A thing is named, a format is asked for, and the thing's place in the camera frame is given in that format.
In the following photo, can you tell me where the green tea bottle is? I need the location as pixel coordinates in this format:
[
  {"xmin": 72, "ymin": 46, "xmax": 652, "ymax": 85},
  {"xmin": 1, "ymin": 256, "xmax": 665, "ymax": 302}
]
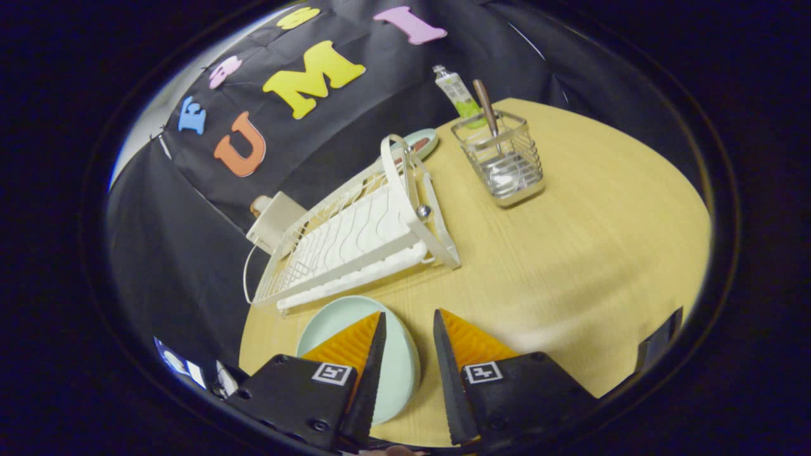
[{"xmin": 433, "ymin": 65, "xmax": 482, "ymax": 121}]

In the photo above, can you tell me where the small black object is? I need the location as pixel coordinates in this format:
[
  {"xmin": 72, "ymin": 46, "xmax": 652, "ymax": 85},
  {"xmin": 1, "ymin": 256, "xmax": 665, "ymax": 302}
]
[{"xmin": 635, "ymin": 307, "xmax": 684, "ymax": 374}]

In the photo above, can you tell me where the metal spoon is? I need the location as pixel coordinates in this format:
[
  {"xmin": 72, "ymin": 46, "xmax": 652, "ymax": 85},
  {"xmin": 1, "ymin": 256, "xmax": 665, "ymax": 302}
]
[{"xmin": 472, "ymin": 79, "xmax": 523, "ymax": 194}]

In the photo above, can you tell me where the white toaster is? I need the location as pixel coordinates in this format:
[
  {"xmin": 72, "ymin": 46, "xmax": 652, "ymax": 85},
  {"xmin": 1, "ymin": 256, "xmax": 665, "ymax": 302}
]
[{"xmin": 246, "ymin": 192, "xmax": 308, "ymax": 255}]

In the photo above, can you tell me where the white toaster cable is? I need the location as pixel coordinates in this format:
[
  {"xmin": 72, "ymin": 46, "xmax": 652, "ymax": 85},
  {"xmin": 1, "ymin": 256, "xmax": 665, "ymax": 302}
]
[{"xmin": 243, "ymin": 244, "xmax": 260, "ymax": 306}]

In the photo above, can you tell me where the small plate with food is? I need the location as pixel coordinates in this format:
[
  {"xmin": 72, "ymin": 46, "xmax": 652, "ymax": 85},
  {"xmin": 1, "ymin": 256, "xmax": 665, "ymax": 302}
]
[{"xmin": 388, "ymin": 128, "xmax": 438, "ymax": 162}]

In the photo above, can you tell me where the metal wire basket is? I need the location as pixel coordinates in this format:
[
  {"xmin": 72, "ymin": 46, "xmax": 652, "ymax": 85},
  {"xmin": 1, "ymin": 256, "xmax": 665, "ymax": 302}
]
[{"xmin": 450, "ymin": 110, "xmax": 546, "ymax": 208}]

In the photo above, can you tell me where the pale green plate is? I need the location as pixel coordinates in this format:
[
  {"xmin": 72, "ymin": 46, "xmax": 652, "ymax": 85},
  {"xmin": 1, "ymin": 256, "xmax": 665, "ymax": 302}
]
[{"xmin": 296, "ymin": 295, "xmax": 421, "ymax": 426}]

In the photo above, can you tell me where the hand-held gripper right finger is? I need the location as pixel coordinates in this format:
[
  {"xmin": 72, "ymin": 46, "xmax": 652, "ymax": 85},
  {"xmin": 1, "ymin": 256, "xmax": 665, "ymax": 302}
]
[{"xmin": 433, "ymin": 308, "xmax": 599, "ymax": 446}]

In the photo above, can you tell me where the white wire dish rack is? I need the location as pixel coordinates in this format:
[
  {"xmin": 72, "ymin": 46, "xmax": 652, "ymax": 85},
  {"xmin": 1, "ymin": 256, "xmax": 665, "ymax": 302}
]
[{"xmin": 244, "ymin": 134, "xmax": 462, "ymax": 315}]

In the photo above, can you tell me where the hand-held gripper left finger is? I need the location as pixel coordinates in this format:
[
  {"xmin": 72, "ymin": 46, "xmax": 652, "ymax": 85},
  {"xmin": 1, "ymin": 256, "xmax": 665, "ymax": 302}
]
[{"xmin": 223, "ymin": 310, "xmax": 387, "ymax": 452}]

